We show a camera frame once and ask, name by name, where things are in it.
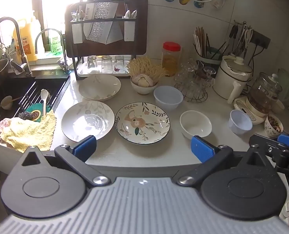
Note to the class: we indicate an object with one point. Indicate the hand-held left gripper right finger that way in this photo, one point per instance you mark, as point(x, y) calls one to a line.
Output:
point(203, 148)

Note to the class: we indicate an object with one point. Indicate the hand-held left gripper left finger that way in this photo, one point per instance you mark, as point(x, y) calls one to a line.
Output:
point(84, 148)

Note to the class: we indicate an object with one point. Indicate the white ceramic bowl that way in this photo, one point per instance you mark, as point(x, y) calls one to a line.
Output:
point(195, 125)

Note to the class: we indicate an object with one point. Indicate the grey leaf print plate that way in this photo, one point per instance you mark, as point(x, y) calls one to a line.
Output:
point(87, 121)

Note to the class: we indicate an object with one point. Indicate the small light blue cup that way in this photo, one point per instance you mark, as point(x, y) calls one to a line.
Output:
point(240, 123)

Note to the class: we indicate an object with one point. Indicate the pale blue plastic bowl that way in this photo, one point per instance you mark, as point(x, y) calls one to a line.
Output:
point(168, 97)

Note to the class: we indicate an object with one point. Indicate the brown rimmed leaf print plate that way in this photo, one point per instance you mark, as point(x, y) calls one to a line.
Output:
point(99, 87)

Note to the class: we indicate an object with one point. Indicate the rabbit print plate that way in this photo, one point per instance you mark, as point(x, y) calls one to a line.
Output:
point(142, 123)

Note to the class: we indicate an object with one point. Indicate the patterned cup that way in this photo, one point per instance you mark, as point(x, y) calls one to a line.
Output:
point(272, 126)

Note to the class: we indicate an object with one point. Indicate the cream kettle base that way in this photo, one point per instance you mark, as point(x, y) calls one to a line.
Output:
point(242, 109)

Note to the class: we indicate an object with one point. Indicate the glass health kettle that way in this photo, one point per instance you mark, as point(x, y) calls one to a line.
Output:
point(265, 95)

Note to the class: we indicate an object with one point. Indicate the pale green plastic jug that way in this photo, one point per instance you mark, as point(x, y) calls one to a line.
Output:
point(287, 85)

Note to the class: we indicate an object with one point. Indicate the yellow dish cloth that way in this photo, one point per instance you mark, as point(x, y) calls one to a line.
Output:
point(29, 134)

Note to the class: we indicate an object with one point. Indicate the teal sponge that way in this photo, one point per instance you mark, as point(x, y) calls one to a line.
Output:
point(35, 114)

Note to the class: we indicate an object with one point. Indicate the white plastic spoon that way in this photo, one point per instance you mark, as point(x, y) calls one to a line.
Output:
point(44, 102)

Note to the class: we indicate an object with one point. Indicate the steel wool scourer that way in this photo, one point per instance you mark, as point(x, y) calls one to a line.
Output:
point(26, 115)

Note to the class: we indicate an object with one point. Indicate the white electric cooking pot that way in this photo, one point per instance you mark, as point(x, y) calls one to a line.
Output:
point(229, 80)

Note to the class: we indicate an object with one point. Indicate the brown lump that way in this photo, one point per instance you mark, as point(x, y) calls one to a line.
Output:
point(201, 74)

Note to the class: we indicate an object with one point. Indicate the roll-up sink drying rack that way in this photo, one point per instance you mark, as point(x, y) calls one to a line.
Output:
point(32, 95)

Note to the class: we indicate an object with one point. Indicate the white drip tray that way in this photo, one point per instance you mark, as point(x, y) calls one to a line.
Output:
point(98, 72)

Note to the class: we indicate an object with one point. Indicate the white garlic bowl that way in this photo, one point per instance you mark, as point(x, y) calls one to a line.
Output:
point(144, 90)

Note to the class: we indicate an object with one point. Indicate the pink dish cloth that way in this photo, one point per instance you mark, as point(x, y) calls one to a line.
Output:
point(1, 128)

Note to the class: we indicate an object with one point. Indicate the pale green utensil holder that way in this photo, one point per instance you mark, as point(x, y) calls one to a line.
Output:
point(209, 62)

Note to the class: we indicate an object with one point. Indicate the clear drinking glass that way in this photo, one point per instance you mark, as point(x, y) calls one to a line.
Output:
point(119, 62)
point(92, 62)
point(107, 62)

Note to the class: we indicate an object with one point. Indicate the small dish brush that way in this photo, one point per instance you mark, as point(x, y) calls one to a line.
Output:
point(61, 64)

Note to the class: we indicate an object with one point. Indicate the small chrome faucet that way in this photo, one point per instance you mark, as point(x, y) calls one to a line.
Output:
point(65, 63)

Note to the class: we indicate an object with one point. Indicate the black dish rack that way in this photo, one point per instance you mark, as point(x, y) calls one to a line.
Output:
point(77, 61)

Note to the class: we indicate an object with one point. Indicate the garlic bulb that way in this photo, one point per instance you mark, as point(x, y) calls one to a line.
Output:
point(142, 80)

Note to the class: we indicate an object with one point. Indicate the wooden ladle in sink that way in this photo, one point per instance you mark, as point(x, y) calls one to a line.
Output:
point(6, 102)

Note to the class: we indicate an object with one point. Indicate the red lidded clear jar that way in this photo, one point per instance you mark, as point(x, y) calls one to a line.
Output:
point(171, 61)

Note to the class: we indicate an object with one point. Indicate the bundle of dried noodles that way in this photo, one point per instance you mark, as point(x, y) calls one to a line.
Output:
point(146, 67)

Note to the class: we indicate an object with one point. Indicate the black kitchen sink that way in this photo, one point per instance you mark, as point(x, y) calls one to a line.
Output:
point(3, 87)

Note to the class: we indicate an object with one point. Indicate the bundle of chopsticks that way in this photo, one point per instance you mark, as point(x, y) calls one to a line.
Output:
point(201, 41)

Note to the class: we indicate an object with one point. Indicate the hanging kitchen utensils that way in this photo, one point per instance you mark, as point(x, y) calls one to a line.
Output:
point(242, 36)

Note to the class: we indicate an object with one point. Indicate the green dish soap bottle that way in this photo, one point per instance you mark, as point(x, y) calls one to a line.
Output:
point(55, 42)

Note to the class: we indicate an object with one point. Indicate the glass cup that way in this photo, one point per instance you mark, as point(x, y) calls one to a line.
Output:
point(14, 62)

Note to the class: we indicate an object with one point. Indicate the dark brown cutting board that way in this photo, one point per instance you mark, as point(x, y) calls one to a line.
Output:
point(134, 47)

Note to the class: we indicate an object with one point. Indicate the white rack cup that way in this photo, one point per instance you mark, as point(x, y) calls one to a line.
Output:
point(76, 33)
point(129, 30)

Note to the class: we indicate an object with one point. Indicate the orange detergent bottle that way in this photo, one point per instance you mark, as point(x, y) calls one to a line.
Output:
point(31, 43)

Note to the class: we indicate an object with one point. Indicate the tall grey faucet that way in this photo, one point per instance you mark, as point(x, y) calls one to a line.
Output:
point(20, 46)

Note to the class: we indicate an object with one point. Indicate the set of kitchen knives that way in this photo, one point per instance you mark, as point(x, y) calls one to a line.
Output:
point(101, 22)

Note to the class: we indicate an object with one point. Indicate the small steel utensils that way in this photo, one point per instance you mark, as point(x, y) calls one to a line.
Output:
point(77, 14)

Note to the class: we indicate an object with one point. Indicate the white spoons in holder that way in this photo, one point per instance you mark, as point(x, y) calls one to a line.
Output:
point(130, 14)

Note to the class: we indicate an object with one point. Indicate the black wall power strip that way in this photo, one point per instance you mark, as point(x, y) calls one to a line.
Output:
point(262, 40)

